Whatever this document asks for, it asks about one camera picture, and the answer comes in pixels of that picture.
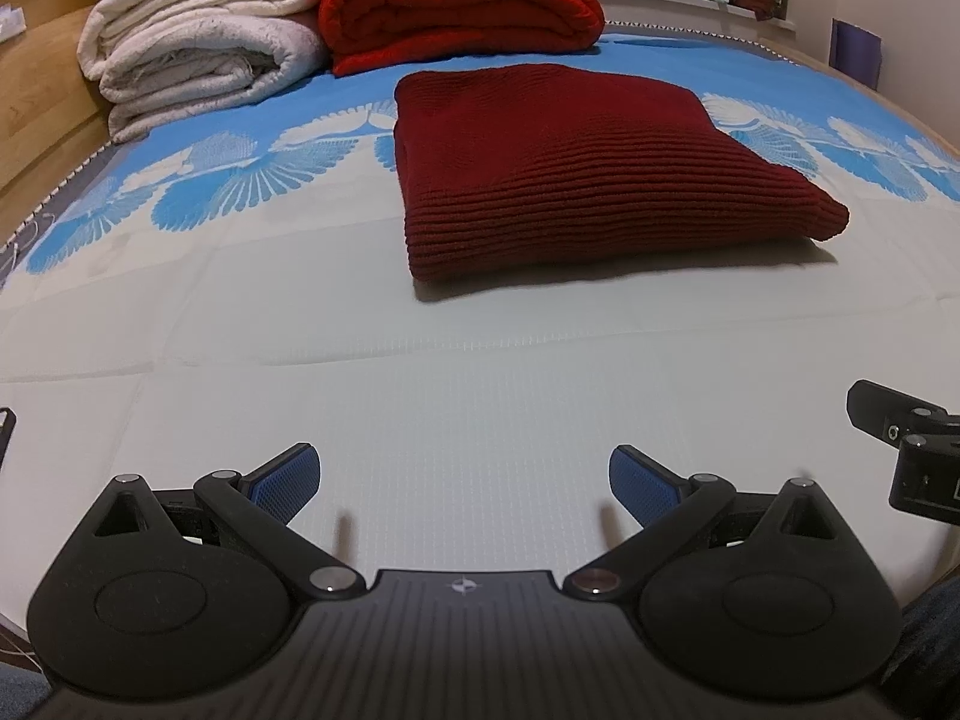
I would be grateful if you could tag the dark red knit sweater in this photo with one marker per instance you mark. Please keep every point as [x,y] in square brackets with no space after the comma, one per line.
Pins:
[585,172]

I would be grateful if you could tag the white ledge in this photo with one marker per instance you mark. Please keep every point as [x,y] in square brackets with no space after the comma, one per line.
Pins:
[690,4]

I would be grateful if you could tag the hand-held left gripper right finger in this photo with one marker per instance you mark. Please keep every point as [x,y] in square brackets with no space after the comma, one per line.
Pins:
[643,481]

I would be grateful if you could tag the wooden bed frame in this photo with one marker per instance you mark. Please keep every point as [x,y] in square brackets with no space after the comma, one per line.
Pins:
[45,82]

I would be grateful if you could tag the white folded quilt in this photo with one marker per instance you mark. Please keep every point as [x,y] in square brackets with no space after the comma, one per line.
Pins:
[202,67]

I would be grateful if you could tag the person's jeans leg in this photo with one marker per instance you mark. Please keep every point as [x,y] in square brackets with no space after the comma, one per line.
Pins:
[926,652]

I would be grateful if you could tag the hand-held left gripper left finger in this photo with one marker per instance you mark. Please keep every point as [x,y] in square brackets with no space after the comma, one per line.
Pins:
[285,480]

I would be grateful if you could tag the bright red folded blanket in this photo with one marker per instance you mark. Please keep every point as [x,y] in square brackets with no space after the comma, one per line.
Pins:
[457,4]

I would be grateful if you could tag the blue white patterned mat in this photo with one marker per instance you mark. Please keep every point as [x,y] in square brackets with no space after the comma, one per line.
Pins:
[465,360]

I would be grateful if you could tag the grey mattress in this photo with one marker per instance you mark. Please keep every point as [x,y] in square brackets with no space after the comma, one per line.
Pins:
[45,202]

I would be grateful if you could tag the purple folder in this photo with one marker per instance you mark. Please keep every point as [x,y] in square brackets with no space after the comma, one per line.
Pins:
[855,52]

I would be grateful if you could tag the black smartphone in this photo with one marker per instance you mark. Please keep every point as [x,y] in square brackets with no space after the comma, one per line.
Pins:
[6,435]

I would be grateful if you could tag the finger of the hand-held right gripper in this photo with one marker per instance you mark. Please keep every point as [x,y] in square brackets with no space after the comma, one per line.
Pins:
[881,409]
[930,476]

